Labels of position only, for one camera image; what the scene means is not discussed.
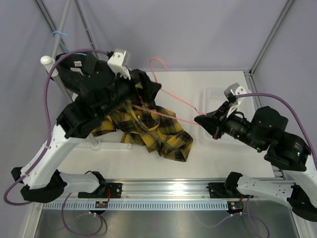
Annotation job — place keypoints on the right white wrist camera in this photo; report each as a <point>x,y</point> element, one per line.
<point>231,94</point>

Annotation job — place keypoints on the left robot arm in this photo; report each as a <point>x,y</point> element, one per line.
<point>42,181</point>

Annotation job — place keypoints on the blue wire hanger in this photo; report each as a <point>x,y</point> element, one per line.
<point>63,45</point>

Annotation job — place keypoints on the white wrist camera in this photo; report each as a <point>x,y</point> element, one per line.
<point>117,63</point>
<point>231,94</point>

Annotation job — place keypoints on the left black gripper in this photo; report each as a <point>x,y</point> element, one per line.
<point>149,88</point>

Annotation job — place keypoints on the white plastic basket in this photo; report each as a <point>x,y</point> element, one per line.
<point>211,99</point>

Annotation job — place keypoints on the black pinstripe shirt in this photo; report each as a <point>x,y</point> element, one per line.
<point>92,69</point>

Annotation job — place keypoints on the aluminium mounting rail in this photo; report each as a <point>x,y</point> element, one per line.
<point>177,188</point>

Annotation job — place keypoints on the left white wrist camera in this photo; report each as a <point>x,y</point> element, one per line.
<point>117,63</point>

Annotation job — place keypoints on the grey clothes rack pole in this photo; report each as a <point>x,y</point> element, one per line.
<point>56,72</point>

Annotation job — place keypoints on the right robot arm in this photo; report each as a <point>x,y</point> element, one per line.
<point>286,151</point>

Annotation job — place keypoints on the yellow plaid flannel shirt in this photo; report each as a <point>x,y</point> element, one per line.
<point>154,127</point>

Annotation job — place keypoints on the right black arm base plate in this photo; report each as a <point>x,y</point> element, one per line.
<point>217,190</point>

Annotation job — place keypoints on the white slotted cable duct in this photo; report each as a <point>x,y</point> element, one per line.
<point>116,205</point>

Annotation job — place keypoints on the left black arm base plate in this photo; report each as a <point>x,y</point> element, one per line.
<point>113,189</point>

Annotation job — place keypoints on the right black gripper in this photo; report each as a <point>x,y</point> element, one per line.
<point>212,121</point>

